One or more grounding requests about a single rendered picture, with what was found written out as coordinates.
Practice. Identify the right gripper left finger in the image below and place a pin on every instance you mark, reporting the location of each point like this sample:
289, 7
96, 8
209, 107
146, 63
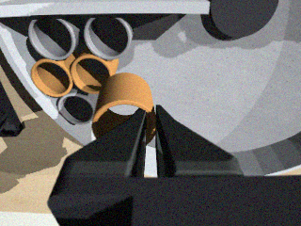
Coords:
121, 150

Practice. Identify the grey metal ring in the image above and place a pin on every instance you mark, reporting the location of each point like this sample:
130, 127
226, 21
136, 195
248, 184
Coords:
102, 48
75, 111
44, 41

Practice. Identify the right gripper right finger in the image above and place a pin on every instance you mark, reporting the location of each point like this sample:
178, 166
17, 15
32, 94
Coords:
181, 152

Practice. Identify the bronze bushing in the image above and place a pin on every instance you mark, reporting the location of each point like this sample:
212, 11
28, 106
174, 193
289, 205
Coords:
48, 81
123, 89
87, 80

